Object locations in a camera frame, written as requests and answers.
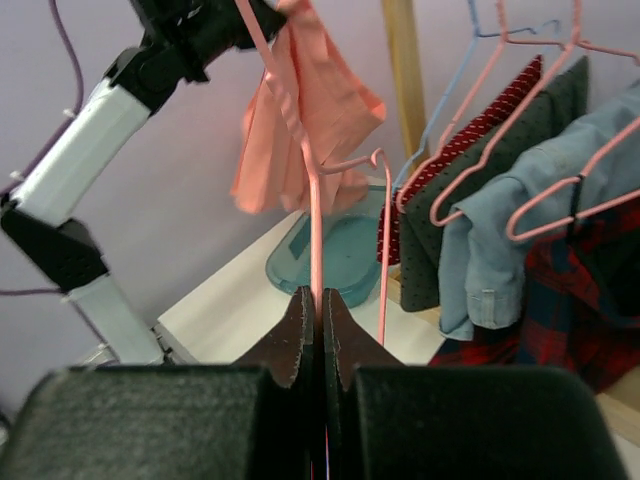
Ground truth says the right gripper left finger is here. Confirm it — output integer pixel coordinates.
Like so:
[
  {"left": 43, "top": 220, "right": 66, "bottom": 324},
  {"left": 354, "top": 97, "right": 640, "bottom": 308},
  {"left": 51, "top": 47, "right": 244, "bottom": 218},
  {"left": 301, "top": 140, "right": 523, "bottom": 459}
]
[{"left": 234, "top": 286, "right": 315, "bottom": 388}]

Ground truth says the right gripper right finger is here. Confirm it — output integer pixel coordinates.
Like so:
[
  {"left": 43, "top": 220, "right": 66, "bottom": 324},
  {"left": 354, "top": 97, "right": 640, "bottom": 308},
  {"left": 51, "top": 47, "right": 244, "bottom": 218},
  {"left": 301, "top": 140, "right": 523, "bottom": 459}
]
[{"left": 322, "top": 288, "right": 400, "bottom": 390}]

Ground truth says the pink hanger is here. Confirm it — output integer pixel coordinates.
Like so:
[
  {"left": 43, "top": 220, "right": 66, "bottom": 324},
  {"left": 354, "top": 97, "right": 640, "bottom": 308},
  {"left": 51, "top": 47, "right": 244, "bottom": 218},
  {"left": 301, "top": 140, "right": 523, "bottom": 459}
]
[
  {"left": 506, "top": 118, "right": 639, "bottom": 242},
  {"left": 236, "top": 1, "right": 390, "bottom": 316},
  {"left": 394, "top": 0, "right": 584, "bottom": 214},
  {"left": 429, "top": 1, "right": 639, "bottom": 227}
]

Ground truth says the pink skirt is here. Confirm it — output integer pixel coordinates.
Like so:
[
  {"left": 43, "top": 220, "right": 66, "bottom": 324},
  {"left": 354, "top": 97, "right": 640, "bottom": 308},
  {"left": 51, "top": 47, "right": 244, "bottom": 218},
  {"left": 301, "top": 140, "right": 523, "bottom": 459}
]
[{"left": 231, "top": 1, "right": 386, "bottom": 214}]

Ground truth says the red plaid skirt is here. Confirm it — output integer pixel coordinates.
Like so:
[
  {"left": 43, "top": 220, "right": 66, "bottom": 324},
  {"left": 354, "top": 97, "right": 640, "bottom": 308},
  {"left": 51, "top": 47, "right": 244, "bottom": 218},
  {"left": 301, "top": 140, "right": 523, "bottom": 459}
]
[{"left": 430, "top": 199, "right": 639, "bottom": 393}]

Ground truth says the red polka dot skirt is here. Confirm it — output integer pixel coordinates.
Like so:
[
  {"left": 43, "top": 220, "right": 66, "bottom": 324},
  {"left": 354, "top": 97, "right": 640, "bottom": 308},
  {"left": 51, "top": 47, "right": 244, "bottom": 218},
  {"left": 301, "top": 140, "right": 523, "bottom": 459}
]
[{"left": 376, "top": 55, "right": 543, "bottom": 265}]

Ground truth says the light blue denim skirt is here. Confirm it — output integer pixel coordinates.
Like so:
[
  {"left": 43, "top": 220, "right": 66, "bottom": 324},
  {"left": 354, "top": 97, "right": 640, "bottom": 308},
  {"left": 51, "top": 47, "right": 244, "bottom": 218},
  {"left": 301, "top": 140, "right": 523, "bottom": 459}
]
[{"left": 438, "top": 82, "right": 640, "bottom": 342}]

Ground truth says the dark grey dotted skirt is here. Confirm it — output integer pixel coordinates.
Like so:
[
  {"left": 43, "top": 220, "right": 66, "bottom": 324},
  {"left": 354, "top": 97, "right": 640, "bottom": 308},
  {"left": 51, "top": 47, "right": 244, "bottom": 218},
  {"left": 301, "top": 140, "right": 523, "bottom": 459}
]
[{"left": 398, "top": 55, "right": 591, "bottom": 312}]

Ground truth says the blue wire hanger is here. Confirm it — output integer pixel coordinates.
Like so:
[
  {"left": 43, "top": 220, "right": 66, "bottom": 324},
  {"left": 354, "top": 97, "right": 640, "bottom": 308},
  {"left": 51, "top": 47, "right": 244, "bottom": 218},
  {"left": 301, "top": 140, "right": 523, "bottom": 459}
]
[{"left": 392, "top": 0, "right": 562, "bottom": 194}]

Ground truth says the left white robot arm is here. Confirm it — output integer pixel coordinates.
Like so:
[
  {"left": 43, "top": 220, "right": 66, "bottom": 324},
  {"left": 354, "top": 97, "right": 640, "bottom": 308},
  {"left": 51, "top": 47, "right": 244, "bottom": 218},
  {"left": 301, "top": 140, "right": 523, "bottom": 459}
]
[{"left": 1, "top": 1, "right": 287, "bottom": 365}]

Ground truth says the teal plastic basin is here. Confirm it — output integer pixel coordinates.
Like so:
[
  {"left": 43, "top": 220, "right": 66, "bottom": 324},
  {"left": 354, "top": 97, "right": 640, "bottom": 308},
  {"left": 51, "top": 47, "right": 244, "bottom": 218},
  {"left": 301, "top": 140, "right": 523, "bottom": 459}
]
[{"left": 265, "top": 185, "right": 385, "bottom": 308}]

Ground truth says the wooden clothes rack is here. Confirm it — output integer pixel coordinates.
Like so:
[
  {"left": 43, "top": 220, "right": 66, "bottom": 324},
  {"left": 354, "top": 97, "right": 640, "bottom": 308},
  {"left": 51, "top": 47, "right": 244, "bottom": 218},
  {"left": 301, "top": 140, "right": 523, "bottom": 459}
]
[{"left": 382, "top": 1, "right": 639, "bottom": 446}]

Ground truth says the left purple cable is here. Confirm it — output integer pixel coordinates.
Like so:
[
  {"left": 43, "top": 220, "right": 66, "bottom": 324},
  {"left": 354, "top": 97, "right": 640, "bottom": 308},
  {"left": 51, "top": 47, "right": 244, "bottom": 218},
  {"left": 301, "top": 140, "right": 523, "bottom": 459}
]
[{"left": 0, "top": 0, "right": 85, "bottom": 296}]

